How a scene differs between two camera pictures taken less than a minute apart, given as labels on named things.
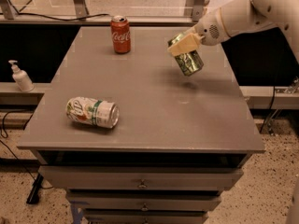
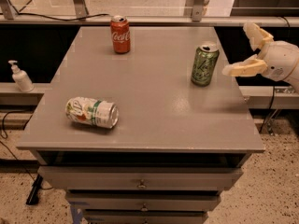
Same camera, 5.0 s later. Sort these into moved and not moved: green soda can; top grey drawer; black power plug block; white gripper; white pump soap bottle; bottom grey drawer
Moved: green soda can; white gripper
Not moved: top grey drawer; bottom grey drawer; white pump soap bottle; black power plug block
